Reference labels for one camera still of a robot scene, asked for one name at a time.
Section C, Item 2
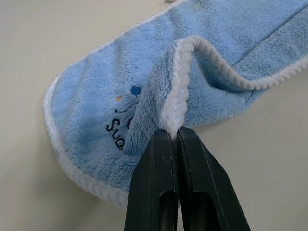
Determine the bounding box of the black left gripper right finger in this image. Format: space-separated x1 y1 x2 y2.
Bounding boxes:
177 126 252 231

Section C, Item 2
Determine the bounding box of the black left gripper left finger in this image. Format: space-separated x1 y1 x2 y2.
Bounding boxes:
123 129 179 231

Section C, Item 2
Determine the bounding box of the light blue fleece towel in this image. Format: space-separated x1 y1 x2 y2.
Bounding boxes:
43 0 308 208

